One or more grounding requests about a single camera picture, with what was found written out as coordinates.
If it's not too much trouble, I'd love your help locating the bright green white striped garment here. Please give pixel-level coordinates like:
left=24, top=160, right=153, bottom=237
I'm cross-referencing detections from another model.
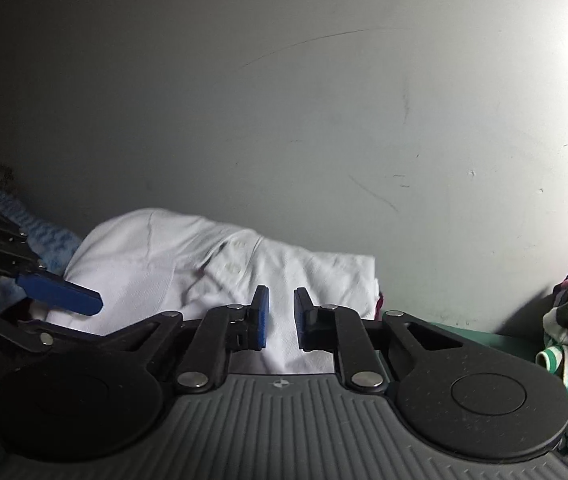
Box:
left=535, top=342, right=568, bottom=402

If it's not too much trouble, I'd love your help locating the white polo shirt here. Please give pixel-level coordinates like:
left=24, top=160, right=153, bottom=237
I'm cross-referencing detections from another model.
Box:
left=46, top=207, right=381, bottom=375

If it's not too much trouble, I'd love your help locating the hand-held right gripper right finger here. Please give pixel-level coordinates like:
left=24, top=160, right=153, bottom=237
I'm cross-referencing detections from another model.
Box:
left=294, top=287, right=465, bottom=393

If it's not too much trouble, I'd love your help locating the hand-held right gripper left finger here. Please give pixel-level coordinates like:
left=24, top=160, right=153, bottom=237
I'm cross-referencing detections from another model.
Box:
left=109, top=285, right=270, bottom=395

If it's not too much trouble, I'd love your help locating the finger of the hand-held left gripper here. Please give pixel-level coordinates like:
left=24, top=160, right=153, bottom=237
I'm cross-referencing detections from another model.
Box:
left=0, top=195, right=104, bottom=317
left=0, top=292, right=130, bottom=391

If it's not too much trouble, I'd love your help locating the blue patterned cloth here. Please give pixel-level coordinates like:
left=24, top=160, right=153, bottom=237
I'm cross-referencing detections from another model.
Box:
left=0, top=182, right=83, bottom=311

